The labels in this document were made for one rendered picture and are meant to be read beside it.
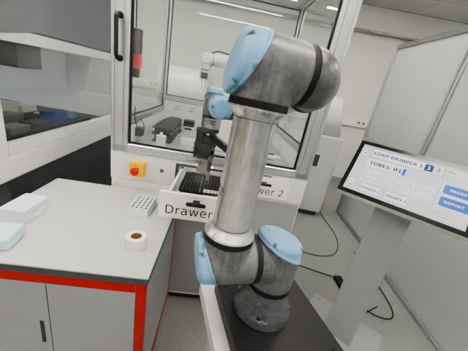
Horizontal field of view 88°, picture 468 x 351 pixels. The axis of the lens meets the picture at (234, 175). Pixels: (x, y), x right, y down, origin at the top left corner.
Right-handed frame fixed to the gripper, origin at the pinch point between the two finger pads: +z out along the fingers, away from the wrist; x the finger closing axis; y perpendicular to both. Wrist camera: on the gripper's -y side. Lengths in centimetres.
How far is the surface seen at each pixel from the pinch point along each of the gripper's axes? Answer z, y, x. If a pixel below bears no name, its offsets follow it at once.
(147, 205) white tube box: 18.1, 24.5, -0.2
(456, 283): 53, -163, -17
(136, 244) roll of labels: 18.4, 20.3, 25.7
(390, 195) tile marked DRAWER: -3, -83, -3
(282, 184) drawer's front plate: 6.9, -38.7, -21.2
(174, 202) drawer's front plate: 8.5, 11.4, 10.8
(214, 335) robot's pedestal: 21, -8, 53
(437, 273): 58, -164, -31
